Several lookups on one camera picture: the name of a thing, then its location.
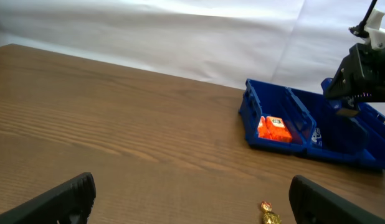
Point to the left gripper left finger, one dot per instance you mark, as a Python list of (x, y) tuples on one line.
[(55, 205)]

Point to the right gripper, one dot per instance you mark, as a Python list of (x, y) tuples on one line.
[(382, 74)]

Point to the gold wrapped candy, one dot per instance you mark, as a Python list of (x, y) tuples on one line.
[(270, 217)]

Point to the orange candy box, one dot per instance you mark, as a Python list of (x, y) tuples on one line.
[(279, 132), (261, 129)]

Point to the blue candy pack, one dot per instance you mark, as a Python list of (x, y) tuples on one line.
[(317, 138)]

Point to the blue tray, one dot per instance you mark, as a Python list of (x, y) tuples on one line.
[(273, 99)]

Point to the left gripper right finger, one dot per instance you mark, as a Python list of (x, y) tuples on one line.
[(323, 208)]

